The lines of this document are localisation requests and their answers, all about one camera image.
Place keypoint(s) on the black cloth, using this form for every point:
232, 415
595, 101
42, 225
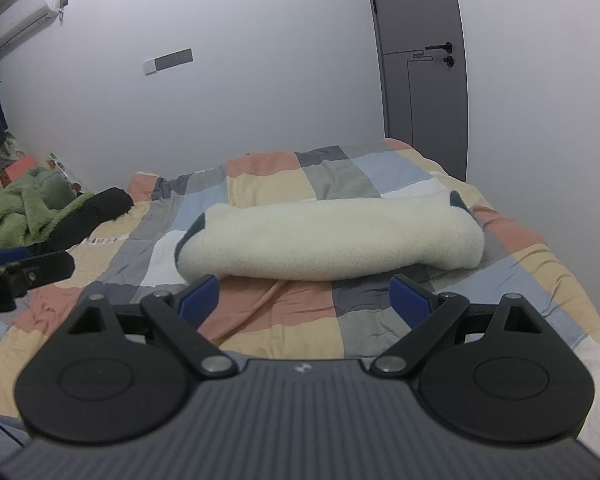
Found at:
95, 207

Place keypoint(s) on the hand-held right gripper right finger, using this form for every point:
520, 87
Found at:
407, 298

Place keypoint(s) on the grey door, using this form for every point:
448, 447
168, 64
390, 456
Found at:
420, 110

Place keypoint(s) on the white air conditioner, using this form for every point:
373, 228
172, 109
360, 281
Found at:
22, 20

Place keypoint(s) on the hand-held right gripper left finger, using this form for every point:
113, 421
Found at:
200, 296

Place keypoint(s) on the white fleece garment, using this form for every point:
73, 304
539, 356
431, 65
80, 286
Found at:
330, 240

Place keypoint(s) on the wall switch panel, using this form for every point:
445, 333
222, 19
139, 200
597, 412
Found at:
169, 61

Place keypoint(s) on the green fleece cloth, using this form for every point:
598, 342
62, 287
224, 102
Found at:
20, 205

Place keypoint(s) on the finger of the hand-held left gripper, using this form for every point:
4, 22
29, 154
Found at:
2, 256
47, 267

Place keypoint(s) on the orange box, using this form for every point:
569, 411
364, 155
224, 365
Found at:
19, 168

